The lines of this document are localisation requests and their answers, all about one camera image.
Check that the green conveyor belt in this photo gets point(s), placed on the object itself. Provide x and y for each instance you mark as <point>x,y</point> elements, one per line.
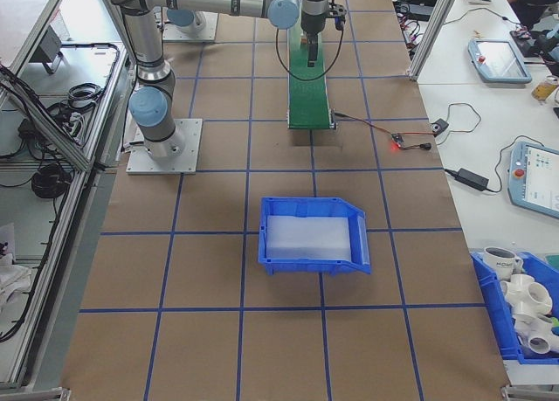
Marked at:
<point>308,99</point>

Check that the black electronics box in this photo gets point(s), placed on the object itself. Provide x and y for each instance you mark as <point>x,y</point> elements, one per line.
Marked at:
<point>419,11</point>

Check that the small circuit board red light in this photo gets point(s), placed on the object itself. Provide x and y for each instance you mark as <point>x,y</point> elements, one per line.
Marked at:
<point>397,138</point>

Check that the black barrel plug connector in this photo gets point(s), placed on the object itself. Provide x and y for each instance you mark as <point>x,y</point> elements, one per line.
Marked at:
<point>423,146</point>

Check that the small black control box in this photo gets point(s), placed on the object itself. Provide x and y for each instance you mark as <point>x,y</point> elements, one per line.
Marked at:
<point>439,126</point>

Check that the teach pendant with grey screen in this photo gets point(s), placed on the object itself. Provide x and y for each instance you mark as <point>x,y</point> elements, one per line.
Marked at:
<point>498,60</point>

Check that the black power adapter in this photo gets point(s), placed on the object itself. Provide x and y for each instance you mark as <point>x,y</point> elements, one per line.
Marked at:
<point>472,178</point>

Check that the black handheld device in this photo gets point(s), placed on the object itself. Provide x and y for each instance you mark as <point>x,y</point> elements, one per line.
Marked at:
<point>528,45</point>

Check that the blue plastic bin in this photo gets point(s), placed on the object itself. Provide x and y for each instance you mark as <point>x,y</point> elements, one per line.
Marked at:
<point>305,266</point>

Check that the person in dark clothes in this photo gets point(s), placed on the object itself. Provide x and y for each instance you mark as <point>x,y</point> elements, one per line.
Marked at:
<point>537,3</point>

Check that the teach pendant showing white screen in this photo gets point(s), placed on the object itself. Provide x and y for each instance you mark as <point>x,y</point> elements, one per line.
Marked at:
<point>537,178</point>

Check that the grey metal box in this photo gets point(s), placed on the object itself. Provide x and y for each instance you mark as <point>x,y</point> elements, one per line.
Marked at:
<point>46,47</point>

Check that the white mug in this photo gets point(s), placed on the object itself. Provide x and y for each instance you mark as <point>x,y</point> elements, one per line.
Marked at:
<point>498,263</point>

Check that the black plug adapter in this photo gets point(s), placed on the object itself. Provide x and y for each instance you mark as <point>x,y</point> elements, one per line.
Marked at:
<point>25,129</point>

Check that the white pvc pipe fitting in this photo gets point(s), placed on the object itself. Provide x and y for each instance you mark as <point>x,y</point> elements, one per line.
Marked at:
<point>522,289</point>
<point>537,342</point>

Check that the green mat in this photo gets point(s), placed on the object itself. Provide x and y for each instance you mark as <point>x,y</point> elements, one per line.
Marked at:
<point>554,259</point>

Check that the large blue storage bin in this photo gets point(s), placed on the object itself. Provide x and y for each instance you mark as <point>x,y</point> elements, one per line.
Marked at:
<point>493,313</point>

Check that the green blue small item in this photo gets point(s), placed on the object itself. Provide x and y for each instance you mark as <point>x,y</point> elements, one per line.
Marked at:
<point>554,327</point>

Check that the white cloth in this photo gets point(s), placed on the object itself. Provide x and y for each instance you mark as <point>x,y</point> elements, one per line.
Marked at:
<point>11,278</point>

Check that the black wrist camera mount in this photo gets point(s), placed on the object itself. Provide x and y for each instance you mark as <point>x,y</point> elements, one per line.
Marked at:
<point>337,12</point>

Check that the white square base plate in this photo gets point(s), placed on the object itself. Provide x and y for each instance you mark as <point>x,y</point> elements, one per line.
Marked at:
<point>188,156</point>
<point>209,29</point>

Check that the aluminium profile post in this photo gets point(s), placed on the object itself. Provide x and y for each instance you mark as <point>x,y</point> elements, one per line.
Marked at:
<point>430,29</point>

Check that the v-shaped metal bar frame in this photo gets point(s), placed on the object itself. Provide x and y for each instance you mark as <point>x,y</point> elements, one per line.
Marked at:
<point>65,224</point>

